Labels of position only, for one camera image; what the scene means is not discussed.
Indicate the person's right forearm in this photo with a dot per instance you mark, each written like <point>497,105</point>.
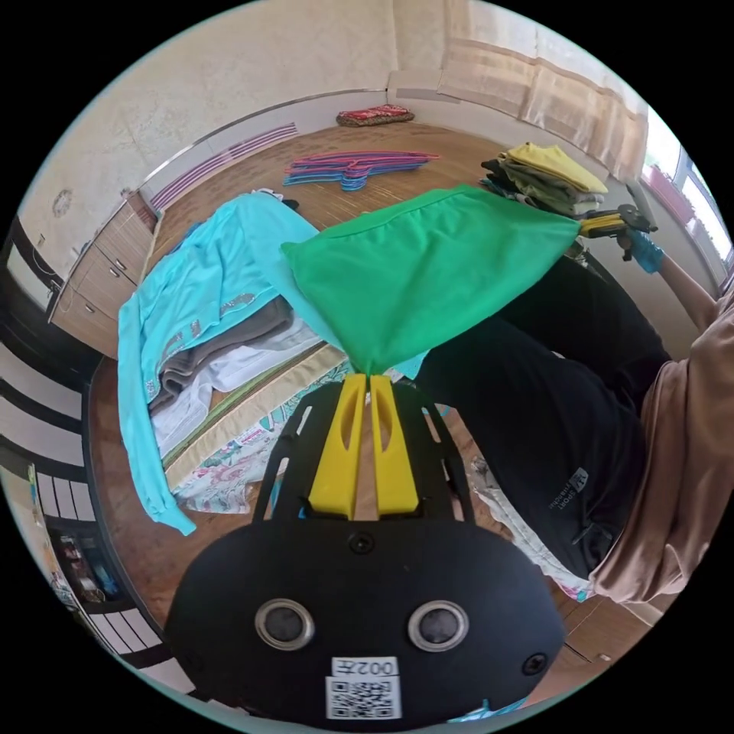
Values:
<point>688,295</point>

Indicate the red patterned cushion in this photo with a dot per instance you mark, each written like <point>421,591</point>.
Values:
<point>374,116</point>

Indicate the wooden cupboard with drawers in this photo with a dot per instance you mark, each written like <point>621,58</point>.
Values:
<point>106,269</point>

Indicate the bundle of pink blue hangers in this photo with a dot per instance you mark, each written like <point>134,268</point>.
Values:
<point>350,166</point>

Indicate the person's right hand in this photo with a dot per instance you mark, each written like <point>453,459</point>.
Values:
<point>647,255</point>

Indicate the turquoise and grey clothes pile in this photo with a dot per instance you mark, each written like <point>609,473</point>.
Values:
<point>189,298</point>

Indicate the yellow and olive clothes pile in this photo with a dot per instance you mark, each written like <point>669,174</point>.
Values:
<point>550,175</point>

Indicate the green long sleeve shirt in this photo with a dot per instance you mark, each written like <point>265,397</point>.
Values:
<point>424,275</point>

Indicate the beige curtain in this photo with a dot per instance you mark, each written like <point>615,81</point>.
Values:
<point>550,74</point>

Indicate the person's body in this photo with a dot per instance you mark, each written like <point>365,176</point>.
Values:
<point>550,413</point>

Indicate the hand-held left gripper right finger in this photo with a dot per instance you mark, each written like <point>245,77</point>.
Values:
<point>393,459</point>

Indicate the window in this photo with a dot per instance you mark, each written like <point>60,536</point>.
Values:
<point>696,218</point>

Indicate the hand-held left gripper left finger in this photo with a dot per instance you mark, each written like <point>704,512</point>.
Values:
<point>335,459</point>

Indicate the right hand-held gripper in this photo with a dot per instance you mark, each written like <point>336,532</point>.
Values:
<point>633,221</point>

